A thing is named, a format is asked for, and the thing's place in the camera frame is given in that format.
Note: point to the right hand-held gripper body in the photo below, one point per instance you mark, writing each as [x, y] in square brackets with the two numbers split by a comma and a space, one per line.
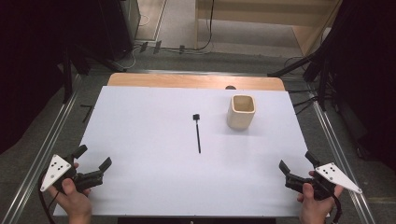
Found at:
[337, 177]

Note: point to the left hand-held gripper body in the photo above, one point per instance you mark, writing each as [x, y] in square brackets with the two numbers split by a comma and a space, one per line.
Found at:
[56, 169]

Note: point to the beige square cup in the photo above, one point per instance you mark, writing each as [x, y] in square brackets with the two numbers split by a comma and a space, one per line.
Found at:
[240, 119]

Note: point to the thin black square-headed stick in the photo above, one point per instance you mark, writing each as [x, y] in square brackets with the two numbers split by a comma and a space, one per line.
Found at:
[197, 133]

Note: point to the person's right hand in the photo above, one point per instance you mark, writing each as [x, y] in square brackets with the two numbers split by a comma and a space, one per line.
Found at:
[314, 202]

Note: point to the person's left hand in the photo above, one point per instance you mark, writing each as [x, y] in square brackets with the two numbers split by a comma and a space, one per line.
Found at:
[74, 200]

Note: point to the white table mat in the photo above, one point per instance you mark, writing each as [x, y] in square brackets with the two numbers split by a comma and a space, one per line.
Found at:
[155, 155]

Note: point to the black metal stand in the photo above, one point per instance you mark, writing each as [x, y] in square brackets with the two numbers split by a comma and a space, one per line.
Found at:
[67, 74]
[314, 68]

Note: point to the black curtain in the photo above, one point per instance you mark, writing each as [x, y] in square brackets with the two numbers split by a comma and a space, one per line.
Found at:
[367, 77]
[28, 62]

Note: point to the dark cabinet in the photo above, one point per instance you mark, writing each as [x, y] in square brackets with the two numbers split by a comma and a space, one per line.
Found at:
[118, 28]

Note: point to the light wooden shelf unit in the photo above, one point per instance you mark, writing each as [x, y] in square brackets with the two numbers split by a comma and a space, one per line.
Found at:
[267, 12]

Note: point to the metal floor rail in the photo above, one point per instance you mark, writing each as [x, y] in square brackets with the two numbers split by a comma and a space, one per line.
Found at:
[342, 161]
[37, 161]

